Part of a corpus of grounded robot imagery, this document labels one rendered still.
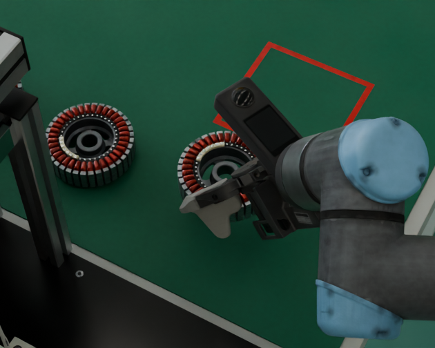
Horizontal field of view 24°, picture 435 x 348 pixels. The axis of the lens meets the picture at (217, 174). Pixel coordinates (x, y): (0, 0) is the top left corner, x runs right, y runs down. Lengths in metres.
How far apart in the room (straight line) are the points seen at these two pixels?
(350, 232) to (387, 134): 0.09
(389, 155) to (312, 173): 0.09
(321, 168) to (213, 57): 0.50
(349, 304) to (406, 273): 0.06
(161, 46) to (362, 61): 0.27
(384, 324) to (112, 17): 0.72
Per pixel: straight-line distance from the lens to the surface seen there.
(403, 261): 0.88
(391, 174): 0.87
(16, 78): 0.95
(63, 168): 1.24
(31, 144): 0.99
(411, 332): 2.02
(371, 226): 0.88
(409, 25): 1.45
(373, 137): 0.86
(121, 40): 1.41
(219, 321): 1.16
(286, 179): 0.97
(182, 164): 1.17
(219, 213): 1.11
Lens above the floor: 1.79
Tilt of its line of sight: 56 degrees down
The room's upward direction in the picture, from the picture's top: straight up
